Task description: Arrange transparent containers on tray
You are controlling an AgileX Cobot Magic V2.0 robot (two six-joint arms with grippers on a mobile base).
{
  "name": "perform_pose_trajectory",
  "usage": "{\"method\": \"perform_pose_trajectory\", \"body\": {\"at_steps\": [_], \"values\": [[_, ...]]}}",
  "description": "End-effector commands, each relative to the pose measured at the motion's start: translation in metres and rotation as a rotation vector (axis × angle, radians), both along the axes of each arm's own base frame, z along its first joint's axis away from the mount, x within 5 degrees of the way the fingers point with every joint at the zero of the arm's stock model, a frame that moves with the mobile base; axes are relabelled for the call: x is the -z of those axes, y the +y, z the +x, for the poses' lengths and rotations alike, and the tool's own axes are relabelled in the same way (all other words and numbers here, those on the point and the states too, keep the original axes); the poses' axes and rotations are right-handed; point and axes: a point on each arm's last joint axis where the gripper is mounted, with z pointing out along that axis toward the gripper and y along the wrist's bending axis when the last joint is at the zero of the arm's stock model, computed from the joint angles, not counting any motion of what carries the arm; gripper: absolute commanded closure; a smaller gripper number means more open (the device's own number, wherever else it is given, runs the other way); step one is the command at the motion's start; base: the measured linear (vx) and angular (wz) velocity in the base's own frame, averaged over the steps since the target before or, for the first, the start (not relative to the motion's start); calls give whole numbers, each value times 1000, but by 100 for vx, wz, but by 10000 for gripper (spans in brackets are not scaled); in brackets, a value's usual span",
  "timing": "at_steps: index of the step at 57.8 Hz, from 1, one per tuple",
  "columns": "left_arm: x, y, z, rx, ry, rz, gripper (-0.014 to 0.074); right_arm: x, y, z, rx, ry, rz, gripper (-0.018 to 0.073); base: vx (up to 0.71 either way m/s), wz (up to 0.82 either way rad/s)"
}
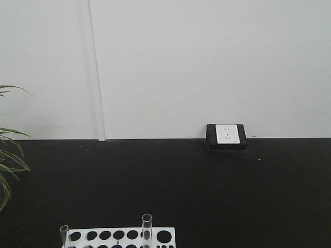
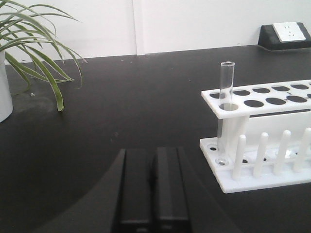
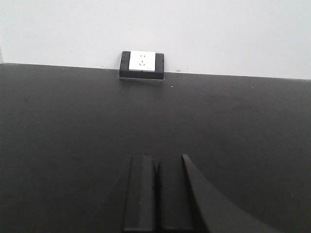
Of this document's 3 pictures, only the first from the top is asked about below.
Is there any green potted plant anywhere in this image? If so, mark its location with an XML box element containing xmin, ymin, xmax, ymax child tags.
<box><xmin>0</xmin><ymin>85</ymin><xmax>34</xmax><ymax>212</ymax></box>

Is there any white test tube rack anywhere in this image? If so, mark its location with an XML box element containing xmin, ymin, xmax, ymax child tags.
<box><xmin>68</xmin><ymin>227</ymin><xmax>176</xmax><ymax>247</ymax></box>

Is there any white socket in black box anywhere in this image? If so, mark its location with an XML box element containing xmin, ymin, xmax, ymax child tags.
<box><xmin>206</xmin><ymin>124</ymin><xmax>248</xmax><ymax>151</ymax></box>

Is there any short clear test tube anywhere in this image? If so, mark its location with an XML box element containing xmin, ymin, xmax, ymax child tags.
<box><xmin>59</xmin><ymin>225</ymin><xmax>70</xmax><ymax>248</ymax></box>

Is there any tall clear test tube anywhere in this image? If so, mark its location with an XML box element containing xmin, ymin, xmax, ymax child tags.
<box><xmin>142</xmin><ymin>213</ymin><xmax>153</xmax><ymax>248</ymax></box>

